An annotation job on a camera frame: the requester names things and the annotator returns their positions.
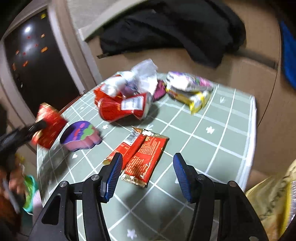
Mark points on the red snack wrapper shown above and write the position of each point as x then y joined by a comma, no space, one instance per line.
141,150

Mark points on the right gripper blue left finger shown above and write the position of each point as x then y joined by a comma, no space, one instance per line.
96,190

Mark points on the red drink can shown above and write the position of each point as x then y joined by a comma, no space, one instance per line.
54,125

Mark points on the blue towel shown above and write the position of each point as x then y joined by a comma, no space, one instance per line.
288,59

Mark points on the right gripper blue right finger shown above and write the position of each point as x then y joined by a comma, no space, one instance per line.
200,190

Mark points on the red plastic bag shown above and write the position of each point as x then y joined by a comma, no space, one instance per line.
117,98

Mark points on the silver pink snack wrapper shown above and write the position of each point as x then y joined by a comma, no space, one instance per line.
187,82

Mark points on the black jacket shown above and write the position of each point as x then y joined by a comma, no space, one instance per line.
207,30

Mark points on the yellow candy bar wrapper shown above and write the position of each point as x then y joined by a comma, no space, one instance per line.
194,100

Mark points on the yellow plastic bag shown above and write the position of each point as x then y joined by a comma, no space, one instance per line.
273,200

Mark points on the green trash bin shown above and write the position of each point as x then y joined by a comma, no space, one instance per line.
31,188

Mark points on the white tissue paper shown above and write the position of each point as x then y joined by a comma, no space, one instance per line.
139,79

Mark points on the dark window door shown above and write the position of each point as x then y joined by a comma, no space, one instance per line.
37,66

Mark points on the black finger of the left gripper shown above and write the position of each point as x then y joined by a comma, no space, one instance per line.
10,142

